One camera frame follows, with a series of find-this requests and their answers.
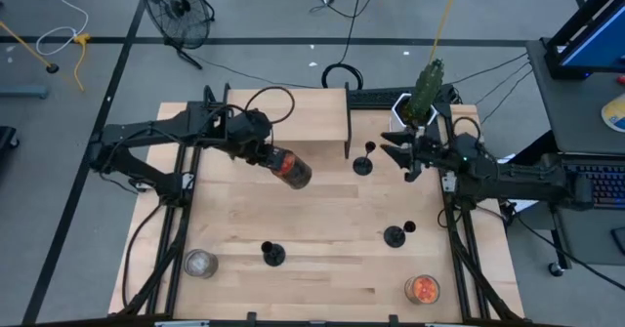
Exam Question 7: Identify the grey desk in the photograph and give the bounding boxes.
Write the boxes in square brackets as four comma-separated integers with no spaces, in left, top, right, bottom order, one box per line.
[507,38,625,277]

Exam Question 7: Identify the black floor fan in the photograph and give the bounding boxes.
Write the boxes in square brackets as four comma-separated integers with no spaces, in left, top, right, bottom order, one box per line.
[140,0,217,71]

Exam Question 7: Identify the white cable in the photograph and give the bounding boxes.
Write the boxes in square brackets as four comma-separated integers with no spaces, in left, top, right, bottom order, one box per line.
[34,0,91,58]

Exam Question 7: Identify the dark-label red wax candle jar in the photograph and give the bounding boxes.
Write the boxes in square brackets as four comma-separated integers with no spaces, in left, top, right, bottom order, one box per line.
[265,144,313,191]

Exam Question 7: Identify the yellow blue round object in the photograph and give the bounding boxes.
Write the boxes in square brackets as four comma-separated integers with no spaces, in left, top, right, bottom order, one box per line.
[600,91,625,134]

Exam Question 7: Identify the wooden shelf with black frame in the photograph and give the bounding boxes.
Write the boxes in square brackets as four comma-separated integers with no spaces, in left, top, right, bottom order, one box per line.
[223,81,354,161]

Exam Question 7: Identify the yellow hanging cable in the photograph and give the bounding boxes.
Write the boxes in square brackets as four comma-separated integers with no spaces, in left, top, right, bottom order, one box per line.
[428,0,464,64]

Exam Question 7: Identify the grey stand foot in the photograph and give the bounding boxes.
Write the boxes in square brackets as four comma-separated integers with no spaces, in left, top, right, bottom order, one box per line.
[0,85,49,100]

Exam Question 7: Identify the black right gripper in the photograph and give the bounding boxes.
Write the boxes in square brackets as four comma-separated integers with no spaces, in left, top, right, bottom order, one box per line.
[379,124,482,183]

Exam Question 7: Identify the black hanging coiled cable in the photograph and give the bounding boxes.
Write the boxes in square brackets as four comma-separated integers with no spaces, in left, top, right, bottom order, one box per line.
[320,0,367,92]

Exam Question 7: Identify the blue-lit computer monitor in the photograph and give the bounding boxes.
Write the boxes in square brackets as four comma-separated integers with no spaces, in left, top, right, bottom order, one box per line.
[543,0,625,81]

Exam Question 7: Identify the yellow rod with black foot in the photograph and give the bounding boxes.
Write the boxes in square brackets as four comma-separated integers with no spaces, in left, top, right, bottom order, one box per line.
[0,20,61,75]

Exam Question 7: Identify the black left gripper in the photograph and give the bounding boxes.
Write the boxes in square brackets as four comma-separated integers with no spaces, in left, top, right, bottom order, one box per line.
[225,107,277,168]

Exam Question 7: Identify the green cactus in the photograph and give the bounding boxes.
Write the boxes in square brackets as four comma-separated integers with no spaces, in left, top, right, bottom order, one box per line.
[400,57,446,126]

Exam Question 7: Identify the backlit keyboard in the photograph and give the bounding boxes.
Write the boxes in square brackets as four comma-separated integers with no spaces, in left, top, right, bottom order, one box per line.
[563,163,625,210]

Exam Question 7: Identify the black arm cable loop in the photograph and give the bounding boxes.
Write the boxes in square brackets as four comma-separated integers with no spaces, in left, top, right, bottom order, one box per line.
[451,115,484,143]
[243,86,297,126]

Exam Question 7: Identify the black aluminium frame rail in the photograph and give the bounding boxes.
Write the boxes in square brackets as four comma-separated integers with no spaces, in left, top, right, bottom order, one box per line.
[437,102,526,321]
[116,141,204,318]

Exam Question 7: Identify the black candlestick holder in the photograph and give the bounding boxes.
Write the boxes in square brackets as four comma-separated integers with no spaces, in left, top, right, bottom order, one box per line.
[383,220,418,249]
[260,240,287,268]
[352,141,378,177]

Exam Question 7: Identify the black fan cable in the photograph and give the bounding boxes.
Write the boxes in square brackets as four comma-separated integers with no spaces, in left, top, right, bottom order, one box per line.
[187,53,323,90]

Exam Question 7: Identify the white hexagonal plant pot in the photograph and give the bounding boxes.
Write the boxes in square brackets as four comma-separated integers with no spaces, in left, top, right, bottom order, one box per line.
[389,91,439,134]

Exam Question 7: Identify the black caster wheel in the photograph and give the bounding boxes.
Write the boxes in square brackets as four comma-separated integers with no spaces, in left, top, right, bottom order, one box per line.
[0,125,21,151]

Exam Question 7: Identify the orange wax candle jar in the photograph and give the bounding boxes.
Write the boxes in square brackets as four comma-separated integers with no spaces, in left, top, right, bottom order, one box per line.
[403,273,441,306]

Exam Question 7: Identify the yellow cable with plug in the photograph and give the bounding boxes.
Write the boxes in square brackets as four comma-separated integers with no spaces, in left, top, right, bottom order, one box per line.
[71,32,93,93]

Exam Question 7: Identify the thin black cable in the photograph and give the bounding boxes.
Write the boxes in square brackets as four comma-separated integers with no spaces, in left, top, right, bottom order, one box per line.
[476,61,532,105]
[480,69,534,124]
[451,52,530,84]

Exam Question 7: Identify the black arm base cable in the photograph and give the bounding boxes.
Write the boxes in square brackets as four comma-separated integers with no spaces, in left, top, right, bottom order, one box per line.
[507,208,625,292]
[120,202,165,309]

